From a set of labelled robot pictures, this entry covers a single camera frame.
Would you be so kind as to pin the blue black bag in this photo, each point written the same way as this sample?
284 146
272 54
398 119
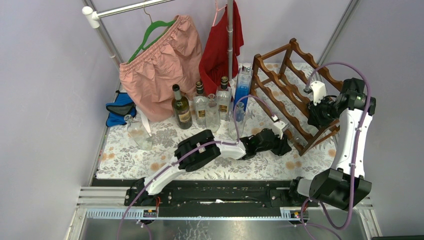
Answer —
123 105

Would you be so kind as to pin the pink clothes hanger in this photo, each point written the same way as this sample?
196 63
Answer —
219 8

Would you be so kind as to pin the green clothes hanger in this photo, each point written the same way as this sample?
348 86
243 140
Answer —
153 26

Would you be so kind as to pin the small clear glass bottle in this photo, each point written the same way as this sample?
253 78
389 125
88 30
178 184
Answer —
212 114

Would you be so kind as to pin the blue glass bottle silver cap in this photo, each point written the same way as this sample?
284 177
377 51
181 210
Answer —
243 82

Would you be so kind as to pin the small clear bottle bluish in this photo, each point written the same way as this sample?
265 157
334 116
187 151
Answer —
237 121

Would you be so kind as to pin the vertical metal pole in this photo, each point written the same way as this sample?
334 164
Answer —
229 7

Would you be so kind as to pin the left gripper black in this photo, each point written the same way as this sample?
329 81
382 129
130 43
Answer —
280 145

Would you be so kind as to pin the clear square liquor bottle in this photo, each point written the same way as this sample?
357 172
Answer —
200 101

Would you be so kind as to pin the clear glass flask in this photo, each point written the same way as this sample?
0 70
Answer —
138 133

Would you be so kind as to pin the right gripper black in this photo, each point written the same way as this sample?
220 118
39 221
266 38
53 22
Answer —
313 118

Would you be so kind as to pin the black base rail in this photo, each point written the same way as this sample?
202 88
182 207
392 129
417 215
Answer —
219 199

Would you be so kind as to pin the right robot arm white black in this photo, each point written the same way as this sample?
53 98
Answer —
345 180

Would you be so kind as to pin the dark green wine bottle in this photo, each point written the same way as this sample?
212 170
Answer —
181 108

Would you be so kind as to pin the metal clothes rail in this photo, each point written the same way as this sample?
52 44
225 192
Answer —
122 28

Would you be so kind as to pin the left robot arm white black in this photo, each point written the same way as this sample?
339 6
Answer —
200 149

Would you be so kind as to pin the wooden wine rack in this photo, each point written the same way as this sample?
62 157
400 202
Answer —
262 75

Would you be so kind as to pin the clear bottle black gold cap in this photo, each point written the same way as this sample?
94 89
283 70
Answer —
224 96

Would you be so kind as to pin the red garment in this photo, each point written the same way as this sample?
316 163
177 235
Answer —
214 63

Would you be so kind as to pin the clear glass wine bottle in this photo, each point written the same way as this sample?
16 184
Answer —
298 138

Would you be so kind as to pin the pink skirt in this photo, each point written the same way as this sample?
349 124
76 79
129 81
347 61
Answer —
173 59

